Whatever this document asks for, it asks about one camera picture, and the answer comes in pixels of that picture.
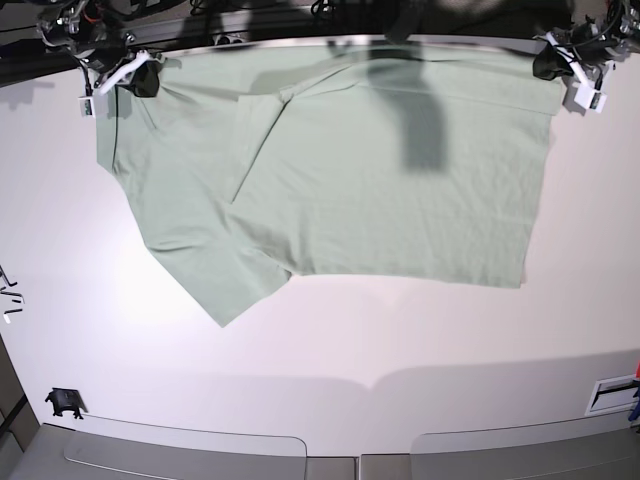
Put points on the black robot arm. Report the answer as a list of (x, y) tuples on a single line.
[(621, 24), (93, 33)]

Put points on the grey chair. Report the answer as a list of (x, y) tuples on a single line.
[(598, 447), (59, 453)]

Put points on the black table clamp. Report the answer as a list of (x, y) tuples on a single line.
[(66, 400)]

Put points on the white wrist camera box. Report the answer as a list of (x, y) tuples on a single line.
[(94, 106), (581, 99)]

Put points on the light green T-shirt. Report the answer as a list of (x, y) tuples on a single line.
[(253, 165)]

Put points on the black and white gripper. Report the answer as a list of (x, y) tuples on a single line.
[(577, 53), (135, 70)]

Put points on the grey chair left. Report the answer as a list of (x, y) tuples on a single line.
[(59, 453)]

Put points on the grey chair right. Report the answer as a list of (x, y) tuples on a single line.
[(598, 447)]

